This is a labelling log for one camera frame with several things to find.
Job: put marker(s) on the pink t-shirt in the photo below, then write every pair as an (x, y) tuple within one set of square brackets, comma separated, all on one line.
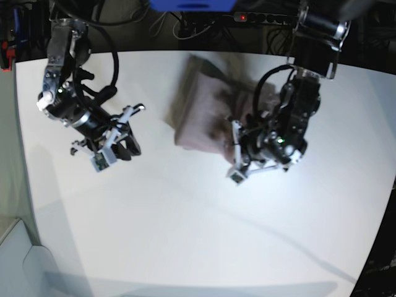
[(207, 101)]

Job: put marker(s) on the blue box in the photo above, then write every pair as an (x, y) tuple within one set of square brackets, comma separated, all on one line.
[(192, 5)]

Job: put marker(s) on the red black clamp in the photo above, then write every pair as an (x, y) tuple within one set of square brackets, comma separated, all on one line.
[(7, 51)]

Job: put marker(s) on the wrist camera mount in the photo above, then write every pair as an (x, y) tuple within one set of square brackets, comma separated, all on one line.
[(89, 120), (273, 146)]

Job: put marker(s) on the black power strip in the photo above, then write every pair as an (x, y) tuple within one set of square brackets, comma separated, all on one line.
[(258, 18)]

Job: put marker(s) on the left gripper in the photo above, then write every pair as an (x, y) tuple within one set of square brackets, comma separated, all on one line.
[(251, 139)]

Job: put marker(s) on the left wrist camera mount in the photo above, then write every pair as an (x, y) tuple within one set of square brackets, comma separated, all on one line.
[(273, 146)]

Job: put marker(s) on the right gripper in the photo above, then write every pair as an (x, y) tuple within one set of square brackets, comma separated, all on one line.
[(113, 142)]

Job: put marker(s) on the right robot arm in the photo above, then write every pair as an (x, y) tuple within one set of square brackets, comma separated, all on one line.
[(64, 96)]

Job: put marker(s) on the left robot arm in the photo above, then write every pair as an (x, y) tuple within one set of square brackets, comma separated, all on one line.
[(318, 36)]

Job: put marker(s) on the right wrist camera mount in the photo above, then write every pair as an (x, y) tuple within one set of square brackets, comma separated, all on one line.
[(89, 120)]

